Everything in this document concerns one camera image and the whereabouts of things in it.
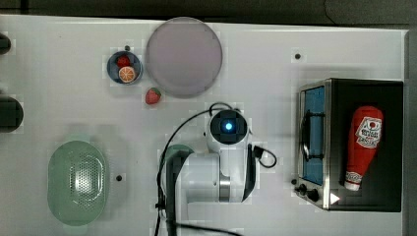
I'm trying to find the black frying pan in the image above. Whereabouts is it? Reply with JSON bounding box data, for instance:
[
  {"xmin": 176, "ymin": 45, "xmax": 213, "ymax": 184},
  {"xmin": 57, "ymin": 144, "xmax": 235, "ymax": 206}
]
[{"xmin": 0, "ymin": 96, "xmax": 24, "ymax": 133}]

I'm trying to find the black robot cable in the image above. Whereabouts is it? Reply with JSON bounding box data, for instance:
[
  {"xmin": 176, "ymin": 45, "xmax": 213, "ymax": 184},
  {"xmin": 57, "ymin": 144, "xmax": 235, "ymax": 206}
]
[{"xmin": 153, "ymin": 101, "xmax": 278, "ymax": 236}]

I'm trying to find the toy strawberry in bowl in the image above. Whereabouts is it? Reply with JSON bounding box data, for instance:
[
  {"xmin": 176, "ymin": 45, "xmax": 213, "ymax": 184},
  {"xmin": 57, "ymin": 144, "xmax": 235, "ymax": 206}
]
[{"xmin": 116, "ymin": 55, "xmax": 131, "ymax": 68}]

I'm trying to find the toy orange slice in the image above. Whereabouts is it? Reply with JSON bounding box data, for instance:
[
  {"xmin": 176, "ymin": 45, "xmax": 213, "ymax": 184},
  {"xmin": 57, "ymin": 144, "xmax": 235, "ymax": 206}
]
[{"xmin": 118, "ymin": 66, "xmax": 137, "ymax": 84}]

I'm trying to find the toy strawberry on table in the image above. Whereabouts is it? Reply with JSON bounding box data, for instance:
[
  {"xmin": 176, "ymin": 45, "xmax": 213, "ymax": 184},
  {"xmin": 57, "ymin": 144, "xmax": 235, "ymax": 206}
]
[{"xmin": 146, "ymin": 88, "xmax": 161, "ymax": 105}]

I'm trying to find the green perforated colander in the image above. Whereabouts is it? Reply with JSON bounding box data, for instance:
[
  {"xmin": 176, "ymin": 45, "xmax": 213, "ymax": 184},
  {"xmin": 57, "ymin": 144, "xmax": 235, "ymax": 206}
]
[{"xmin": 47, "ymin": 134, "xmax": 109, "ymax": 236}]

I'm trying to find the small blue bowl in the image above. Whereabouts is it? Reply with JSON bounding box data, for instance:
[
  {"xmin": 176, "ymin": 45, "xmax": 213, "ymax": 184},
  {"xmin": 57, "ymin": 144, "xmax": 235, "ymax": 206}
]
[{"xmin": 107, "ymin": 51, "xmax": 144, "ymax": 85}]

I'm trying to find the dark round object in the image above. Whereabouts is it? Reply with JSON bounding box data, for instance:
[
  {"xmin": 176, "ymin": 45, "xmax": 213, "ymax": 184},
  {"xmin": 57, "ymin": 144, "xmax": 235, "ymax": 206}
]
[{"xmin": 0, "ymin": 33, "xmax": 12, "ymax": 55}]

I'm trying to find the grey round plate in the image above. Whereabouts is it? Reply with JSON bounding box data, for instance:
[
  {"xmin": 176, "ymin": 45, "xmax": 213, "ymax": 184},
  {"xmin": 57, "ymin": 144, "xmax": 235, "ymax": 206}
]
[{"xmin": 145, "ymin": 17, "xmax": 223, "ymax": 97}]

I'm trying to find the red toy ketchup bottle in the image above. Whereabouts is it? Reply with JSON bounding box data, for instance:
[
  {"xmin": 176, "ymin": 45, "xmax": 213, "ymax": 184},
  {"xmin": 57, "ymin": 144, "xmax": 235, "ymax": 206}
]
[{"xmin": 344, "ymin": 106, "xmax": 384, "ymax": 191}]

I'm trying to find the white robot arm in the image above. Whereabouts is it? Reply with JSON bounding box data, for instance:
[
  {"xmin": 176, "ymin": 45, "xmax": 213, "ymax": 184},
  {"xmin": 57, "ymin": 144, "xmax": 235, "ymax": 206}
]
[{"xmin": 161, "ymin": 109, "xmax": 257, "ymax": 236}]

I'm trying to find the silver toaster oven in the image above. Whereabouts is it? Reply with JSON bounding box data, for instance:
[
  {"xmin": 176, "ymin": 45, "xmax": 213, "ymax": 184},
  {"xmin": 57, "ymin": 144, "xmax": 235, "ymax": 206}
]
[{"xmin": 292, "ymin": 79, "xmax": 403, "ymax": 212}]

